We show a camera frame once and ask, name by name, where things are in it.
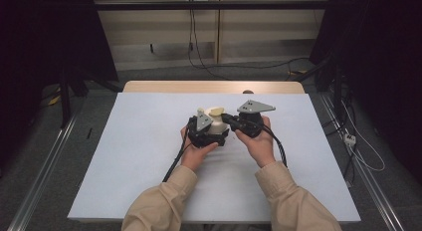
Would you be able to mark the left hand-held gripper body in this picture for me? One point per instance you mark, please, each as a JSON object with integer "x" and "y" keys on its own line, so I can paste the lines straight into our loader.
{"x": 203, "y": 119}

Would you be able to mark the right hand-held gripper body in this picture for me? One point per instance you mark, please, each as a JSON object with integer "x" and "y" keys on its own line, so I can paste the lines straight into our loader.
{"x": 253, "y": 106}

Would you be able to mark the glass cup with cream lid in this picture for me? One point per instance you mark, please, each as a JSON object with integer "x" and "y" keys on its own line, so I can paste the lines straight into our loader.
{"x": 219, "y": 124}

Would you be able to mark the person's left hand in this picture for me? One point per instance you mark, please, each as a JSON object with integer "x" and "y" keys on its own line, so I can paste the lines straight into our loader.
{"x": 195, "y": 156}

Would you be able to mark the person's right hand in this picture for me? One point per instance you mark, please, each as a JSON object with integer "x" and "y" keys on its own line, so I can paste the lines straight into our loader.
{"x": 260, "y": 148}

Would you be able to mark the dark round table grommet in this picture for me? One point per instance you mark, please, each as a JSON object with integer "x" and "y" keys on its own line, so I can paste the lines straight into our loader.
{"x": 248, "y": 91}

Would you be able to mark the wooden table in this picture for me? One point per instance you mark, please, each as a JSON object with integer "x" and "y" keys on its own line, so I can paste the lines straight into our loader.
{"x": 199, "y": 86}

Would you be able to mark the white board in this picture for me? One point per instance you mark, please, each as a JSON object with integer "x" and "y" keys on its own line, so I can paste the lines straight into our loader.
{"x": 132, "y": 158}

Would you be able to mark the black horizontal bar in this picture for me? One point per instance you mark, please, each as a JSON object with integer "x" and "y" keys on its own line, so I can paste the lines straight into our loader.
{"x": 212, "y": 5}

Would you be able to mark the small black floor item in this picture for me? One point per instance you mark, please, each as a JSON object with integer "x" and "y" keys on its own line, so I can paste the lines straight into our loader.
{"x": 89, "y": 133}

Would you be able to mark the black curtain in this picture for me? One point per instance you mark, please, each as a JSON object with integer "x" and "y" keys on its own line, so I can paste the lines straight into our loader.
{"x": 381, "y": 58}
{"x": 49, "y": 42}

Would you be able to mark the wooden wall post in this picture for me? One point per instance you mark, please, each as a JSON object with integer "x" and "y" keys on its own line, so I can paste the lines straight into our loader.
{"x": 218, "y": 32}

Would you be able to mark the metal floor rail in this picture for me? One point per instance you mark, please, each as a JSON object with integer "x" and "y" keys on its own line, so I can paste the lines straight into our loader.
{"x": 368, "y": 178}
{"x": 43, "y": 171}

